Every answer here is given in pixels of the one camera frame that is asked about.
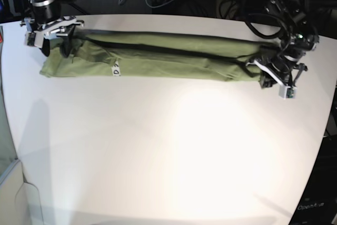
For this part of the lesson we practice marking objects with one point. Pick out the black OpenArm base box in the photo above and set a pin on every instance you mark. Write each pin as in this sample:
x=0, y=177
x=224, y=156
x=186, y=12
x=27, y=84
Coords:
x=318, y=202

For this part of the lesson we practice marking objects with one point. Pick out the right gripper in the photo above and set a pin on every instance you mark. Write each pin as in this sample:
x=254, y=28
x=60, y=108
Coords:
x=63, y=27

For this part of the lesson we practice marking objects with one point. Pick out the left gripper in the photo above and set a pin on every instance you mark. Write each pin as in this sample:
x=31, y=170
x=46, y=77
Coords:
x=277, y=70

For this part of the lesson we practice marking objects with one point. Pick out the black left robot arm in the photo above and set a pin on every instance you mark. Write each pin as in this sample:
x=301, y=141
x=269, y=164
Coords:
x=294, y=23

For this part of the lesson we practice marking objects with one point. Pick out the green T-shirt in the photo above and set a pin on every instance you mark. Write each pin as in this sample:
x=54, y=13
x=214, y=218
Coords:
x=150, y=54

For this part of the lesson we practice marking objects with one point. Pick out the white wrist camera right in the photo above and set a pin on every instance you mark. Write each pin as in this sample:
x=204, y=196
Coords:
x=32, y=40

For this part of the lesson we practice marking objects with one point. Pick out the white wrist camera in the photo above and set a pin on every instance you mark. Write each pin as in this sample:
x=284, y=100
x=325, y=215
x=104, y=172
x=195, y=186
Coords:
x=287, y=92
x=32, y=40

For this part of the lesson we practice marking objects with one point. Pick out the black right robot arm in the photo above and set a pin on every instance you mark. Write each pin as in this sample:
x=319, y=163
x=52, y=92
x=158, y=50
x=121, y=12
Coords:
x=46, y=23

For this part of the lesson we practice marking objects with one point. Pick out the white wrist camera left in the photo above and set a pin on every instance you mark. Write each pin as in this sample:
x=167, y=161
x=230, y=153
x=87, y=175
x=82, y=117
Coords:
x=287, y=92

